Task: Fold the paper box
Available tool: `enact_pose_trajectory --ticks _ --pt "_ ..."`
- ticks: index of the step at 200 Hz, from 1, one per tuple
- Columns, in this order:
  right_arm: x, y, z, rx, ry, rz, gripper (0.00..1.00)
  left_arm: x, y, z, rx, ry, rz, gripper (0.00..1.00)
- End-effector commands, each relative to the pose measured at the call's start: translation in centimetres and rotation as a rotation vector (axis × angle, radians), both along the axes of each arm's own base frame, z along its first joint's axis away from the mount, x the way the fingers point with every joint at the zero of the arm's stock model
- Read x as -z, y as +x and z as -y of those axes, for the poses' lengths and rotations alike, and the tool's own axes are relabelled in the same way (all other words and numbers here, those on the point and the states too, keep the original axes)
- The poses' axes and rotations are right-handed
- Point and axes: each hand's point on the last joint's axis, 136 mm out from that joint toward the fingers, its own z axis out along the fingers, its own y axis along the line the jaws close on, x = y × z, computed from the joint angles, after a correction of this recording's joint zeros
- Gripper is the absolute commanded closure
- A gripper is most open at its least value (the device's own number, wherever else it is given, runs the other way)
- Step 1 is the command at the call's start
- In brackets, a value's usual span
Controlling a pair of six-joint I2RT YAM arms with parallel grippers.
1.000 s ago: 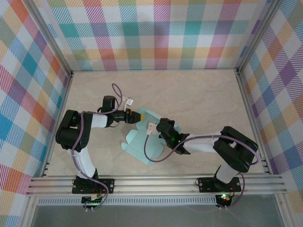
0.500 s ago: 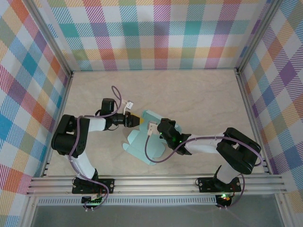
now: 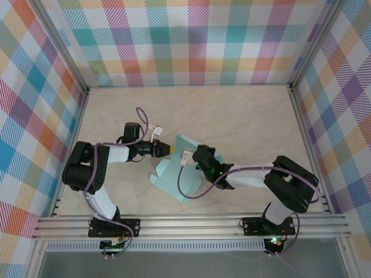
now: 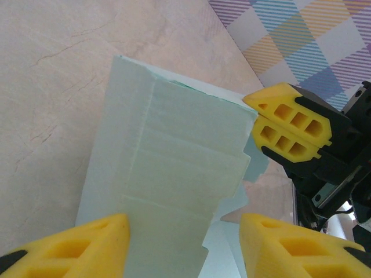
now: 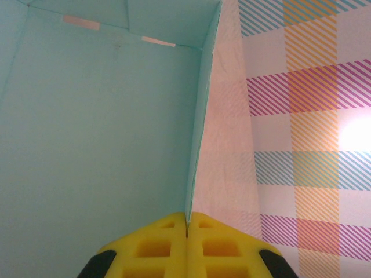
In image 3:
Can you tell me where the aluminium side rail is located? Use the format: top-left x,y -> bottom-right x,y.
288,83 -> 334,214
49,86 -> 91,218

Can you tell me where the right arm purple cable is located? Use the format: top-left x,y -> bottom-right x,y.
176,163 -> 321,257

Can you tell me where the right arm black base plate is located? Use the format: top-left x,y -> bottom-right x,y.
242,216 -> 296,236

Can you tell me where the light blue paper box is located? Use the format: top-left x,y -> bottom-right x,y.
149,133 -> 224,203

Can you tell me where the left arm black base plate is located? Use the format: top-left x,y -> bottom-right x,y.
88,218 -> 141,238

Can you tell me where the aluminium frame leg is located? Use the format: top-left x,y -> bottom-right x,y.
337,239 -> 357,278
24,239 -> 49,278

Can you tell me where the slotted grey cable duct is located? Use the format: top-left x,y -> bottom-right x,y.
45,242 -> 268,253

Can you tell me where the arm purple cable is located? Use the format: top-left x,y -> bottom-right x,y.
176,163 -> 321,257
82,107 -> 159,259

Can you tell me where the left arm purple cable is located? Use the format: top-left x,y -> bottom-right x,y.
82,107 -> 159,259

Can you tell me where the aluminium corner post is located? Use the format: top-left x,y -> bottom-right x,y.
28,0 -> 90,98
289,0 -> 350,91

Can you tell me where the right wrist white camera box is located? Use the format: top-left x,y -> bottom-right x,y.
181,148 -> 194,167

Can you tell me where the long aluminium base rail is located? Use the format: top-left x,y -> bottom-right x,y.
31,213 -> 354,240

